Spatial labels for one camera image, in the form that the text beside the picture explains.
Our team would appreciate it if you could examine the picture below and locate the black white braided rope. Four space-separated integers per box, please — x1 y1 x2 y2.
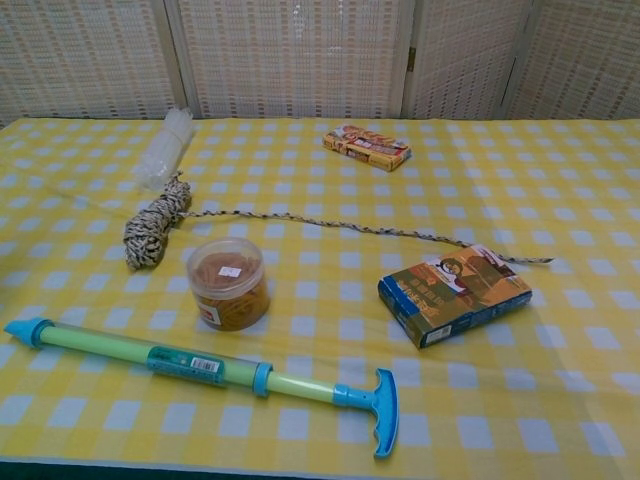
123 169 555 273

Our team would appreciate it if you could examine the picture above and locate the yellow white checkered tablecloth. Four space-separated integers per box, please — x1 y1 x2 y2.
0 117 640 476

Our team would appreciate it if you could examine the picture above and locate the clear jar of rubber bands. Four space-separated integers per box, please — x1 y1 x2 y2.
186 237 272 332

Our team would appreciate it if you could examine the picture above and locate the yellow red snack box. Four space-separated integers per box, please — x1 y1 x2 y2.
322 123 413 173

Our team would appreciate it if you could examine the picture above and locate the blue orange cardboard box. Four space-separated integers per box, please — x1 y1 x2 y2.
377 243 533 350

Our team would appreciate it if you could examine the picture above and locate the clear plastic cup stack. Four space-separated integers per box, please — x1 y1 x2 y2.
130 106 197 193

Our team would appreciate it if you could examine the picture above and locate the blue green water pump toy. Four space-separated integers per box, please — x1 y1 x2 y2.
3 316 401 460

